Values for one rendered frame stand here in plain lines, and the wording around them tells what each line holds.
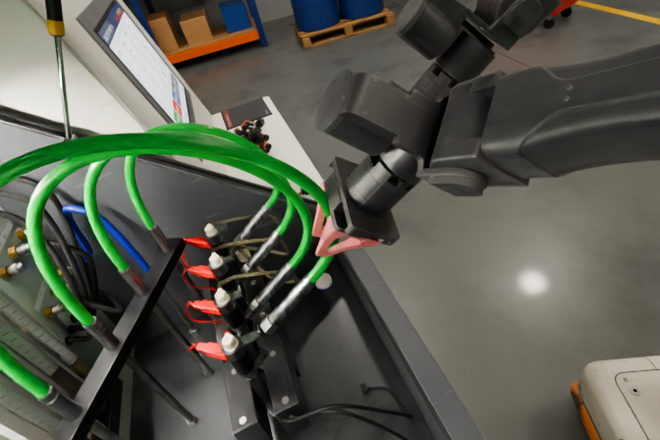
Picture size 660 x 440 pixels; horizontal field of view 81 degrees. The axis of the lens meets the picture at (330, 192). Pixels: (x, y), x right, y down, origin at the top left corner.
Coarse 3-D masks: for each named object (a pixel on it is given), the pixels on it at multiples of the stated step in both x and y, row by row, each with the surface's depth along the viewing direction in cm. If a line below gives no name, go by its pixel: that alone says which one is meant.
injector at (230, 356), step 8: (240, 344) 50; (224, 352) 50; (232, 352) 50; (240, 352) 50; (248, 352) 53; (264, 352) 54; (232, 360) 51; (240, 360) 51; (248, 360) 52; (256, 360) 54; (240, 368) 52; (248, 368) 53; (256, 368) 54; (248, 376) 54; (256, 376) 55; (256, 384) 56; (264, 384) 58; (256, 392) 58; (264, 392) 58; (264, 400) 59; (272, 408) 61
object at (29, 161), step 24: (72, 144) 30; (96, 144) 31; (120, 144) 31; (144, 144) 32; (168, 144) 33; (192, 144) 34; (216, 144) 34; (0, 168) 30; (24, 168) 30; (288, 168) 38; (312, 192) 41; (336, 240) 46; (0, 360) 39; (24, 384) 41; (48, 384) 45
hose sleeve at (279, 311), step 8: (304, 280) 48; (296, 288) 49; (304, 288) 48; (288, 296) 49; (296, 296) 49; (304, 296) 49; (280, 304) 50; (288, 304) 49; (296, 304) 50; (272, 312) 50; (280, 312) 50; (288, 312) 50; (272, 320) 50; (280, 320) 50
